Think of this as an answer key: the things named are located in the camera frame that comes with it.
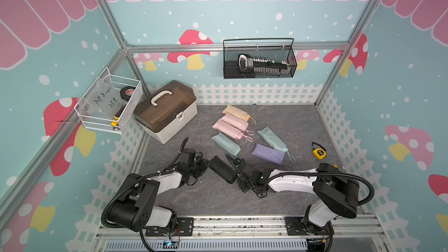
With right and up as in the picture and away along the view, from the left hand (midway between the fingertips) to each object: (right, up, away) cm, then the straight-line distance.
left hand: (211, 165), depth 91 cm
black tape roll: (-38, +37, -11) cm, 54 cm away
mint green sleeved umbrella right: (+35, +12, +8) cm, 38 cm away
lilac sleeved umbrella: (+31, +5, +2) cm, 31 cm away
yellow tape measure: (+59, +6, +3) cm, 60 cm away
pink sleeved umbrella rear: (+14, +23, +18) cm, 32 cm away
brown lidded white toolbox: (-23, +28, -1) cm, 36 cm away
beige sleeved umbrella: (+15, +28, +20) cm, 38 cm away
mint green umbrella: (+9, +10, +6) cm, 15 cm away
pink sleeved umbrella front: (+10, +18, +12) cm, 24 cm away
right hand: (+15, -7, -3) cm, 17 cm away
